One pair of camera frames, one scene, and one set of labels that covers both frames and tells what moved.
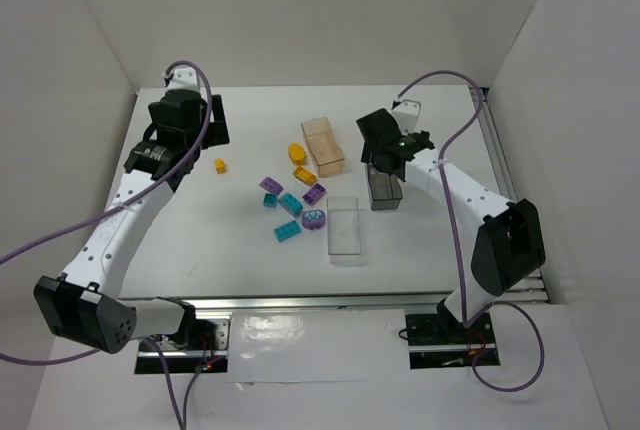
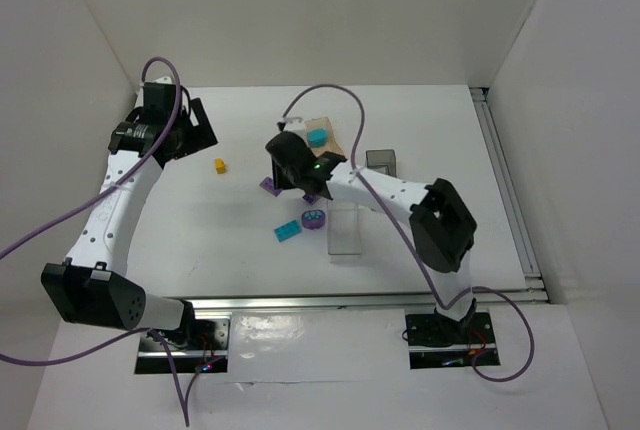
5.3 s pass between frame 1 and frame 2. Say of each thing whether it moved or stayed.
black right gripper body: moved
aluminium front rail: stayed
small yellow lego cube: stayed
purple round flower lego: stayed
